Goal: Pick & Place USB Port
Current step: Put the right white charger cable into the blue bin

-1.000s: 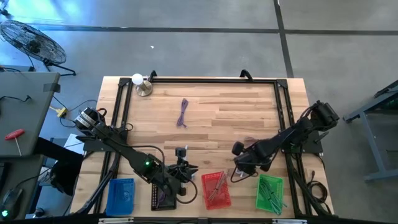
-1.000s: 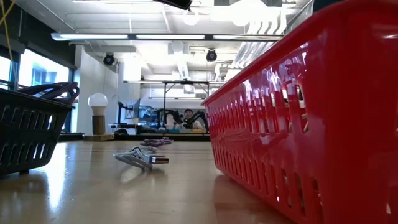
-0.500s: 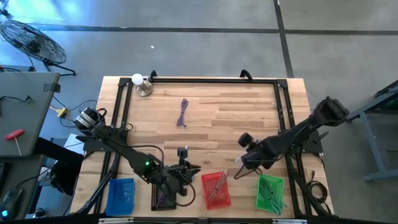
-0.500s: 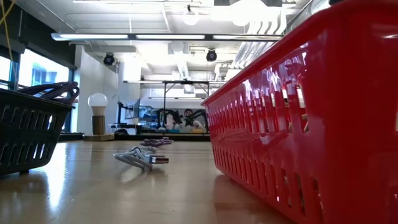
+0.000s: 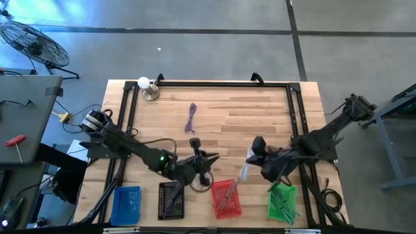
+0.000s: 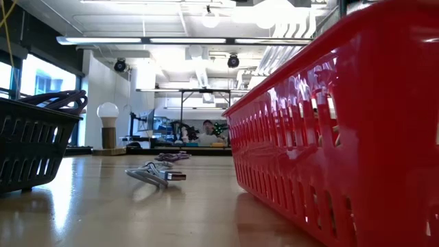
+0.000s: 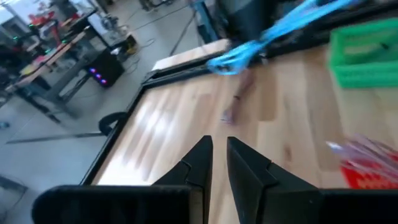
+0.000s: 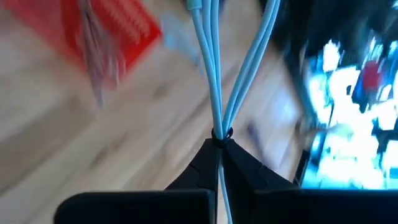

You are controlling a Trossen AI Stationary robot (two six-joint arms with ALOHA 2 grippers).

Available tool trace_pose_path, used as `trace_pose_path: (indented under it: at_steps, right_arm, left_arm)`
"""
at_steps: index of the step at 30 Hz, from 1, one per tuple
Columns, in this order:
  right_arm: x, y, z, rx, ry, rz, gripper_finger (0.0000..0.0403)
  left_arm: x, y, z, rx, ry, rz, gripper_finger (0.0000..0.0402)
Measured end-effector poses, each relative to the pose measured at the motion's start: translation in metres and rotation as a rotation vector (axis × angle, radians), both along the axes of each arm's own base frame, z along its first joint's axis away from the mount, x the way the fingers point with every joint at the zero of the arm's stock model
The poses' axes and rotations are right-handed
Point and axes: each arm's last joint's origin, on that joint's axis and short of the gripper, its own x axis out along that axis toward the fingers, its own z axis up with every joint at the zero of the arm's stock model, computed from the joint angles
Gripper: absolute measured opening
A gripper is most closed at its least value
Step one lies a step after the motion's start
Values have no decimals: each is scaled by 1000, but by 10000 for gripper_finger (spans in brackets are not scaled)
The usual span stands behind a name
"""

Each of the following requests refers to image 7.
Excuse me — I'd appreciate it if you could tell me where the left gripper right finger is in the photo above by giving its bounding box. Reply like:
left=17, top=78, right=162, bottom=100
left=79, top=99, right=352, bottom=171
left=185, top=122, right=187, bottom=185
left=226, top=136, right=321, bottom=224

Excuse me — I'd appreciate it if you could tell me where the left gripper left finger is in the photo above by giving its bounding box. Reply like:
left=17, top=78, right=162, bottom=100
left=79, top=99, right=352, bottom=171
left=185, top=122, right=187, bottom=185
left=152, top=135, right=214, bottom=224

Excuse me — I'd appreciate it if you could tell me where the light blue USB cable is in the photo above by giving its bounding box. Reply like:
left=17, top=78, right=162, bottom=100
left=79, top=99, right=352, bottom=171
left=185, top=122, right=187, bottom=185
left=206, top=0, right=357, bottom=76

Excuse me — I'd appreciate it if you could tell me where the red plastic basket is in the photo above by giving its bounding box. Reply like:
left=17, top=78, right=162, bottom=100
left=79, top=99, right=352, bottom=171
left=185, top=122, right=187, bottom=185
left=340, top=154, right=398, bottom=190

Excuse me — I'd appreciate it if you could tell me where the black computer tower with lights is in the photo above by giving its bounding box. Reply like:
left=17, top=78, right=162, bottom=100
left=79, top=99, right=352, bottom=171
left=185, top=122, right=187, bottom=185
left=84, top=49, right=126, bottom=88

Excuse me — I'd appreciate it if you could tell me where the green plastic basket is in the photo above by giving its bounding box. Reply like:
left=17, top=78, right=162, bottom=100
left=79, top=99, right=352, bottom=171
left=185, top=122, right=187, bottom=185
left=328, top=17, right=398, bottom=90

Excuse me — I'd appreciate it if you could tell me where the wooden workbench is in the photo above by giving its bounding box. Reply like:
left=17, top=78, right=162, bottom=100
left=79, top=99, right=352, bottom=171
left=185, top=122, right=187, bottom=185
left=4, top=26, right=100, bottom=121

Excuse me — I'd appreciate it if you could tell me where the black frame handle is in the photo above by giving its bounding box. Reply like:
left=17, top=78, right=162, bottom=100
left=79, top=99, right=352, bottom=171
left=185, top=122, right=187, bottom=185
left=98, top=111, right=129, bottom=136

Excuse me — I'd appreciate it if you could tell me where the blue-grey metal table frame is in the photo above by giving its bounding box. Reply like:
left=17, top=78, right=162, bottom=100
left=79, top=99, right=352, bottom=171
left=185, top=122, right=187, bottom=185
left=190, top=0, right=219, bottom=44

